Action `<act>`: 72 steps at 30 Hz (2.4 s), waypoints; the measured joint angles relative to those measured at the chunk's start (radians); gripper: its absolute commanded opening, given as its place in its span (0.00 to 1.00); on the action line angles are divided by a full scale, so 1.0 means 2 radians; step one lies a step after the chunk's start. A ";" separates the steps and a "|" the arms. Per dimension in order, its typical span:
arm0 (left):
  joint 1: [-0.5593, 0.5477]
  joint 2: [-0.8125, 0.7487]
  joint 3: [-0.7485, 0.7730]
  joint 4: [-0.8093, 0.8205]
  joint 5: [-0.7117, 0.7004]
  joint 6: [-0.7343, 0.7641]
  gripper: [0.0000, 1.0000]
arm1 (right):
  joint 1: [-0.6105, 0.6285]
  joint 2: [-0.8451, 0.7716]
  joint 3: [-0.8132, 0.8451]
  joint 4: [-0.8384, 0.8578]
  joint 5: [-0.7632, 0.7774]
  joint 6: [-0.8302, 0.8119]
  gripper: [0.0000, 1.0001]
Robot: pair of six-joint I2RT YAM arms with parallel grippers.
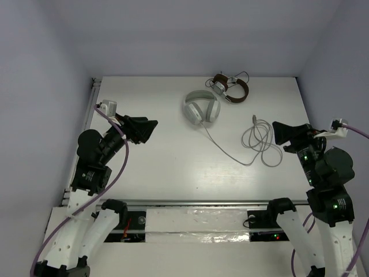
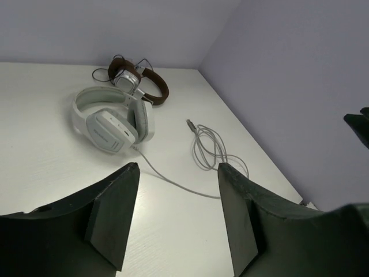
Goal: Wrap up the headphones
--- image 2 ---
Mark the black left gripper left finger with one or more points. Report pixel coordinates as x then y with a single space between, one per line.
83 234

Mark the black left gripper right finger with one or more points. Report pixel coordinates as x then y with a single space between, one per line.
269 235

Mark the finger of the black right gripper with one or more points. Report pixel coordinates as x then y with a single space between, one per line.
360 125

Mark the white over-ear headphones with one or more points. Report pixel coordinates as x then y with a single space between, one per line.
108 129

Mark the brown silver headphones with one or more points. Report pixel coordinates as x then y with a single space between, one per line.
127 77

